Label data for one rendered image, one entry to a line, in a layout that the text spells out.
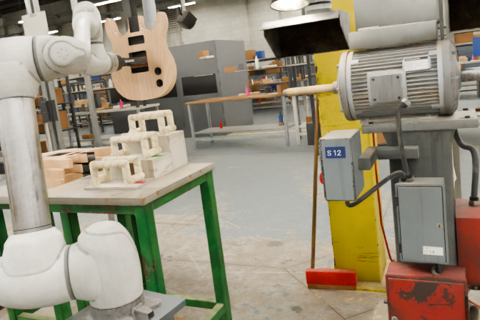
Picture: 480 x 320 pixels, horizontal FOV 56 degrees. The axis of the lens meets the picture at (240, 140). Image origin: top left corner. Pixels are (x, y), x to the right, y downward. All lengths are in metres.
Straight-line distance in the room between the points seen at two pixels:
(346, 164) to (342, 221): 1.42
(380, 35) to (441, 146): 0.42
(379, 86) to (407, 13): 0.33
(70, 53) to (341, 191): 0.89
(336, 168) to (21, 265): 0.93
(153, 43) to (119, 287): 1.23
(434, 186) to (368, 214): 1.23
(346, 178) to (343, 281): 1.50
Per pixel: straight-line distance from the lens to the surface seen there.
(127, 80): 2.29
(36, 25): 3.32
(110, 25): 2.34
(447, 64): 1.57
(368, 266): 2.88
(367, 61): 1.62
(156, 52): 2.19
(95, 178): 2.04
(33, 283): 1.36
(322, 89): 1.73
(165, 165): 2.10
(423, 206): 1.57
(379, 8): 1.78
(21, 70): 1.39
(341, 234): 2.84
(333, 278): 2.86
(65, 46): 1.35
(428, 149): 1.62
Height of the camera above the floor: 1.35
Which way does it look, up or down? 9 degrees down
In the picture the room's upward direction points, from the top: 7 degrees counter-clockwise
